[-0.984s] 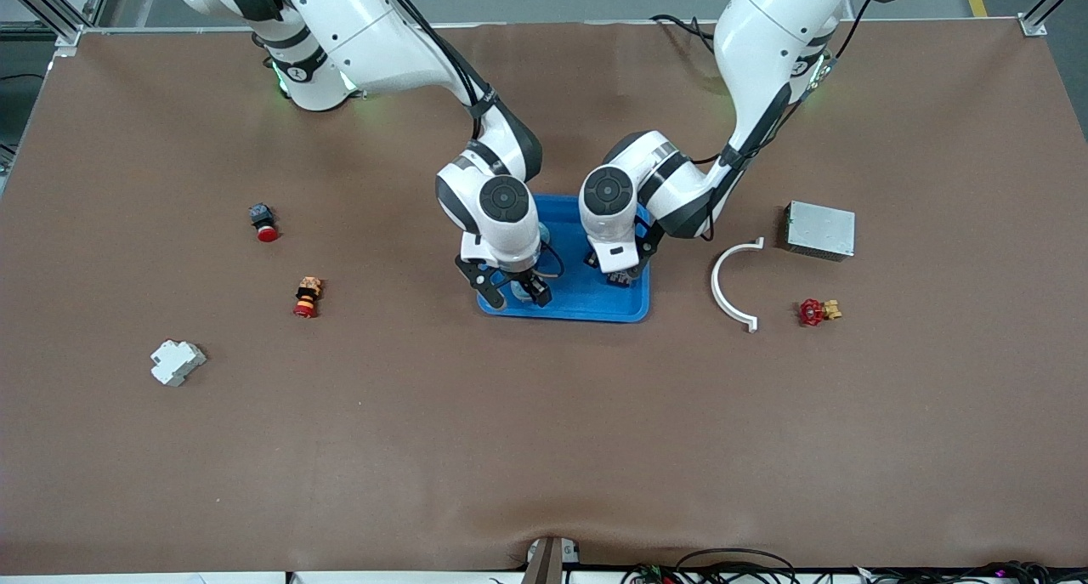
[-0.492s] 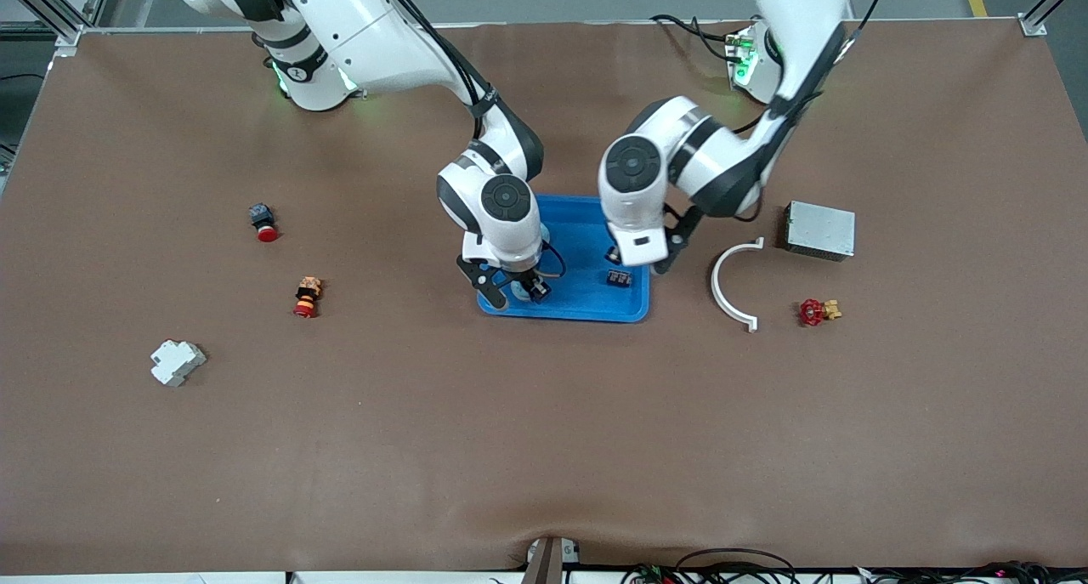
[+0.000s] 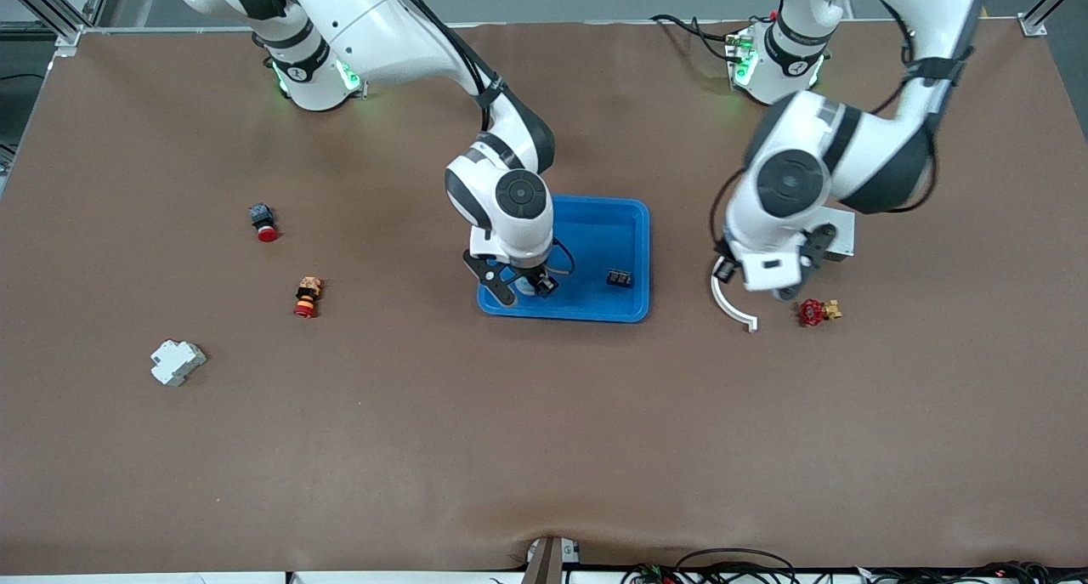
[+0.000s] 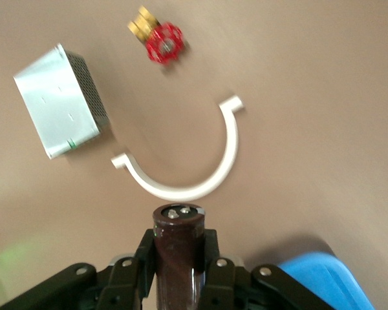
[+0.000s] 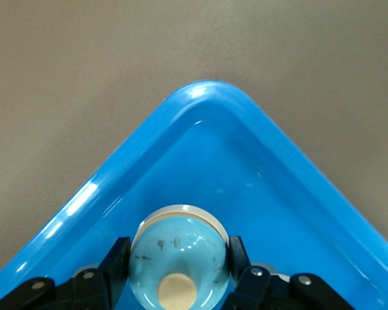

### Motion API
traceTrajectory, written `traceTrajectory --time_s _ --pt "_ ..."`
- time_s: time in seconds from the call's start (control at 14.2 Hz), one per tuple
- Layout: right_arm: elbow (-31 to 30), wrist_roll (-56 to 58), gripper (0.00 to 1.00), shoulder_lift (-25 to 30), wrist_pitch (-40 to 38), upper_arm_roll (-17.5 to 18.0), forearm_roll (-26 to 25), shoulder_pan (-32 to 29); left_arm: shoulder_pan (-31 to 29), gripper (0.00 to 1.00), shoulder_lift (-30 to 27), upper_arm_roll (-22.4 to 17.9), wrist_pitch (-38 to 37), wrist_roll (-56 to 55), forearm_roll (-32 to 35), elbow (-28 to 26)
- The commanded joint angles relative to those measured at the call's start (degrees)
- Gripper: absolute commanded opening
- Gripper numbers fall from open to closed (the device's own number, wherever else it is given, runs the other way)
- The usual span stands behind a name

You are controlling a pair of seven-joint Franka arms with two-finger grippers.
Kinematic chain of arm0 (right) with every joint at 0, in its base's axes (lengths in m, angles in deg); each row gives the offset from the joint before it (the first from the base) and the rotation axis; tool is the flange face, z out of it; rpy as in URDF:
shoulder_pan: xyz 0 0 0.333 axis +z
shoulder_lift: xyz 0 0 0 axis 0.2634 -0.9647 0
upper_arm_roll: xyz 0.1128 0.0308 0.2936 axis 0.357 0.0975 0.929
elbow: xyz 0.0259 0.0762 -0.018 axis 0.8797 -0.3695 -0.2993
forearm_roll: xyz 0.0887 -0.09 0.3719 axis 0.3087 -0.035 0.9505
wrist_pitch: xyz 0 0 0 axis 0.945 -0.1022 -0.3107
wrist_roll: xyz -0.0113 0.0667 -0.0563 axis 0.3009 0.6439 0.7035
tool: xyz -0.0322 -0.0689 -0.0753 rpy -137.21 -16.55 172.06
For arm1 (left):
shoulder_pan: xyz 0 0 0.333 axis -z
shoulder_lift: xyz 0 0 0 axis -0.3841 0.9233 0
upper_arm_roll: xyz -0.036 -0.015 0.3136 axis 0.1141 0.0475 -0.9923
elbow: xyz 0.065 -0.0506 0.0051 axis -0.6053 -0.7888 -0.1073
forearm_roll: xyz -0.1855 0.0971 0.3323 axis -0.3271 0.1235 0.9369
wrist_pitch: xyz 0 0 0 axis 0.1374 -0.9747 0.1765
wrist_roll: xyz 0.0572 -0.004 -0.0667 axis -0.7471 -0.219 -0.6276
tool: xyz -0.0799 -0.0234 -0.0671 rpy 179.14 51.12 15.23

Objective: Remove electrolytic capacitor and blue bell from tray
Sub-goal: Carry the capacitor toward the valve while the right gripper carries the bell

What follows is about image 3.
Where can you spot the red button with black base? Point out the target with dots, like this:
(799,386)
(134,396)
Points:
(265,225)

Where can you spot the white circuit breaker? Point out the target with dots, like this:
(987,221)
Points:
(177,363)

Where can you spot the grey metal box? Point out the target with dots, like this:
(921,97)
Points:
(846,235)

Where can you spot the blue plastic tray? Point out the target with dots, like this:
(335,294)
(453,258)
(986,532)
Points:
(595,303)

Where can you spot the red and yellow push button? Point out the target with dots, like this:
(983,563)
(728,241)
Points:
(307,297)

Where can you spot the aluminium frame profile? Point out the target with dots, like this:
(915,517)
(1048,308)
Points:
(68,36)
(1033,25)

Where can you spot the small black connector block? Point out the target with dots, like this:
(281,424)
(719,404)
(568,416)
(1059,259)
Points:
(620,278)

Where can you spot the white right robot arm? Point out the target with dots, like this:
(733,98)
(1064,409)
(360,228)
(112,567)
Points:
(365,23)

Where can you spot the light blue call bell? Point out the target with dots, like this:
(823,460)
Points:
(525,286)

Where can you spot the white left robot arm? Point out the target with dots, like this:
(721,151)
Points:
(850,142)

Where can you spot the white curved pipe clamp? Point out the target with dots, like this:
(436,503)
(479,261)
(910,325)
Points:
(731,314)

